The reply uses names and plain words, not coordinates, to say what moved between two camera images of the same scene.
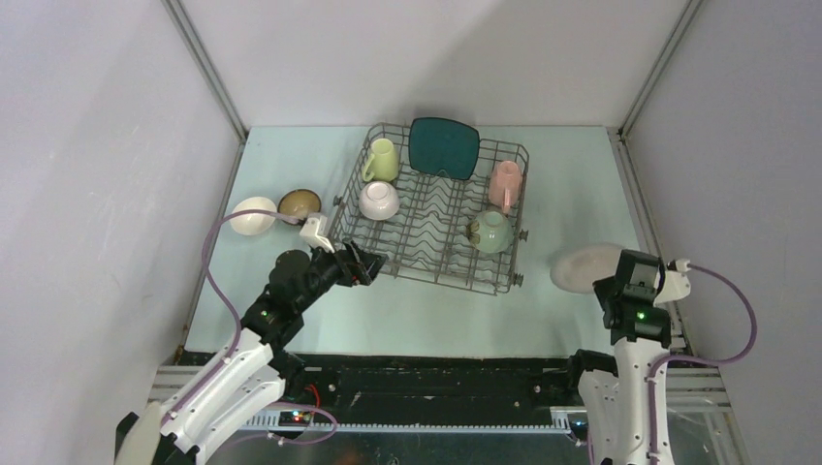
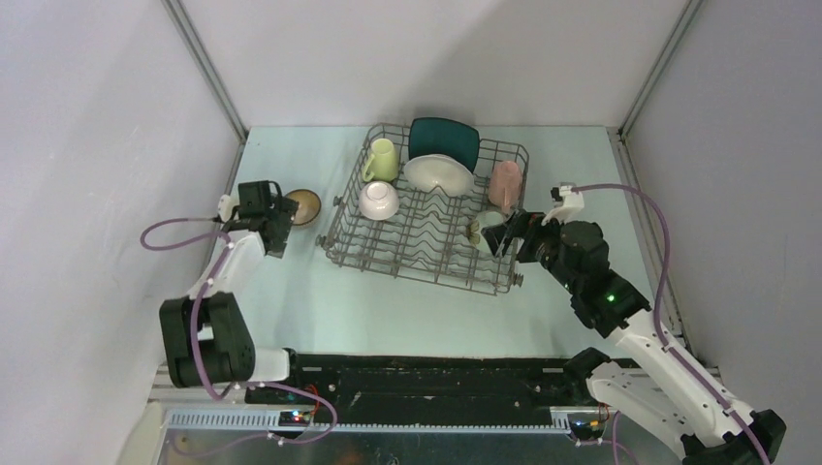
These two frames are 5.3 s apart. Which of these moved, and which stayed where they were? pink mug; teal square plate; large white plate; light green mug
Moved: large white plate
Stayed: light green mug; teal square plate; pink mug
